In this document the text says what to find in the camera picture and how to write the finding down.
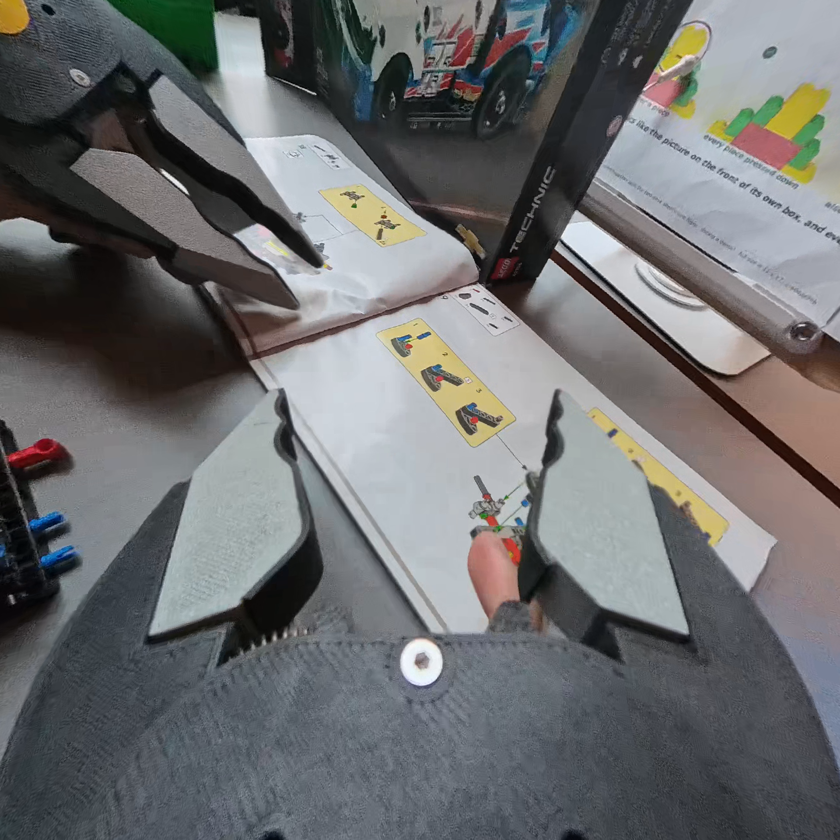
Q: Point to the lego instruction booklet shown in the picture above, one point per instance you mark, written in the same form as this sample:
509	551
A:
394	420

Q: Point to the person's right hand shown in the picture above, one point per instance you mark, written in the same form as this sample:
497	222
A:
495	571

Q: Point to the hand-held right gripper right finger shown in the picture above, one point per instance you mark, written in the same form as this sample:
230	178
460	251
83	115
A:
604	525

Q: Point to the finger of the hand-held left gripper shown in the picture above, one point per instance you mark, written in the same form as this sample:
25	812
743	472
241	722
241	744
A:
223	164
170	223

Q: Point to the green plastic bin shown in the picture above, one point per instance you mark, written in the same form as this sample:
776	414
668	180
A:
170	33

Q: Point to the printed instruction sheet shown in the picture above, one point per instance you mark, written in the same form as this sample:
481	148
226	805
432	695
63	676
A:
754	197

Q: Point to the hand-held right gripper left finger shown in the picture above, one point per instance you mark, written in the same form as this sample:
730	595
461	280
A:
236	525

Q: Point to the grey table with brown edge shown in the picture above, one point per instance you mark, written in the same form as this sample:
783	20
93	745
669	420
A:
656	407

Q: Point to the black lego frame assembly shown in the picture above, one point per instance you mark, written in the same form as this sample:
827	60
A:
19	525

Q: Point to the black lego box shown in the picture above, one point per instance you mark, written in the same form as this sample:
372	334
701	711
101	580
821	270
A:
459	164

